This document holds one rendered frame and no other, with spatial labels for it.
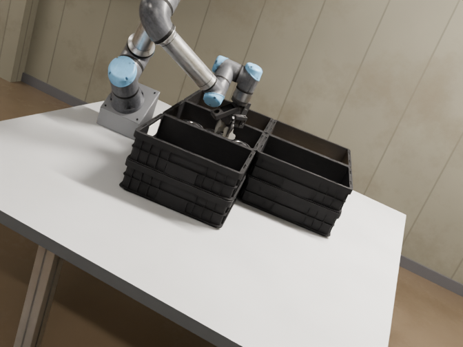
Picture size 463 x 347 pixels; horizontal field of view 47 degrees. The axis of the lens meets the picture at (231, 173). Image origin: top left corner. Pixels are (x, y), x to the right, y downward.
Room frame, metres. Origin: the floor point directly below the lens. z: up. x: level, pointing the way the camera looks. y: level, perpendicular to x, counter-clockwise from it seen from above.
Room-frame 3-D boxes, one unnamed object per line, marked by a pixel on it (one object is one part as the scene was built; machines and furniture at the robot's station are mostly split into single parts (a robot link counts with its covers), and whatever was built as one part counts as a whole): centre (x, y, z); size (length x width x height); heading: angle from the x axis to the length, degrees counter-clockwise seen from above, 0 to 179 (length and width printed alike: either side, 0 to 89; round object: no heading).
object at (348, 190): (2.08, -0.27, 0.92); 0.40 x 0.30 x 0.02; 86
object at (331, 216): (2.08, -0.27, 0.76); 0.40 x 0.30 x 0.12; 86
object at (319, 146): (2.38, -0.29, 0.87); 0.40 x 0.30 x 0.11; 86
